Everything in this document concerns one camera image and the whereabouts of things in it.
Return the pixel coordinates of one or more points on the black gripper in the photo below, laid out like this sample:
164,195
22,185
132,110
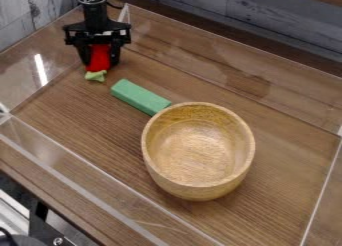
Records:
116,33

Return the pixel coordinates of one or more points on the red plush strawberry toy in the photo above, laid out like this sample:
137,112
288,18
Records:
100,64

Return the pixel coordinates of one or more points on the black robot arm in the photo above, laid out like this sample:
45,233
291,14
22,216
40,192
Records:
97,15

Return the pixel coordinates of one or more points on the green rectangular block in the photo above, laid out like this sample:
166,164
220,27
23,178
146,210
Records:
138,97

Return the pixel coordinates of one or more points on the wooden bowl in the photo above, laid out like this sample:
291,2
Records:
199,149

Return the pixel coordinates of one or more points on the clear acrylic tray enclosure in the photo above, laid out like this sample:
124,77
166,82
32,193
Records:
70,139

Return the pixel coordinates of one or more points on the black metal bracket with bolt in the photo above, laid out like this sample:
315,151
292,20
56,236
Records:
41,230

